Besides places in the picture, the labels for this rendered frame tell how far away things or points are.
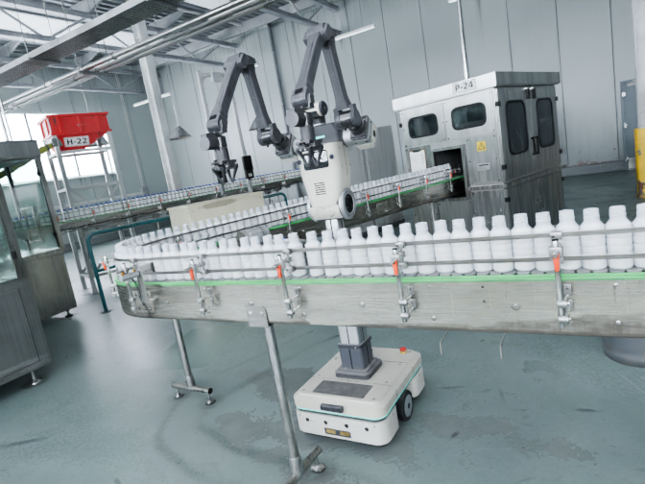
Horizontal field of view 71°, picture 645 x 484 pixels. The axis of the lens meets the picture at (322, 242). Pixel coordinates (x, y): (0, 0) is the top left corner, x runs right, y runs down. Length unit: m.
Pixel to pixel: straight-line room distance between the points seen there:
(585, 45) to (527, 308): 12.26
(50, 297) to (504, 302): 5.96
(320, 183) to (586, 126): 11.50
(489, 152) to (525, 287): 3.77
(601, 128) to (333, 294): 12.11
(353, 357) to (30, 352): 2.91
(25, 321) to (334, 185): 3.05
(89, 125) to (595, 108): 11.19
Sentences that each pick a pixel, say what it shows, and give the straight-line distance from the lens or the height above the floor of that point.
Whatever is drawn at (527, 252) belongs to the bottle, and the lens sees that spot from 1.44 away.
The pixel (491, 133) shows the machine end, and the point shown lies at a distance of 5.12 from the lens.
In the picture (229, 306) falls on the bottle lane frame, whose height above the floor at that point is 0.89.
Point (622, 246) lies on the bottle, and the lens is 1.42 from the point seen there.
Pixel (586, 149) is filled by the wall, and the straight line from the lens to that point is 13.43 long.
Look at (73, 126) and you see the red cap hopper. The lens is 8.24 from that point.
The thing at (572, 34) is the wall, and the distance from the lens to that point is 13.56.
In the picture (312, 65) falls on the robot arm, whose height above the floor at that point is 1.79.
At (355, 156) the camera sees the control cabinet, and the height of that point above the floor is 1.43.
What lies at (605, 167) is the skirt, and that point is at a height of 0.12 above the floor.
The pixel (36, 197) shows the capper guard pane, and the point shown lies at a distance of 6.76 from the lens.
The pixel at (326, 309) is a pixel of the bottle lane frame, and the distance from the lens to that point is 1.69.
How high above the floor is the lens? 1.41
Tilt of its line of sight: 10 degrees down
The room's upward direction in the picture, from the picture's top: 10 degrees counter-clockwise
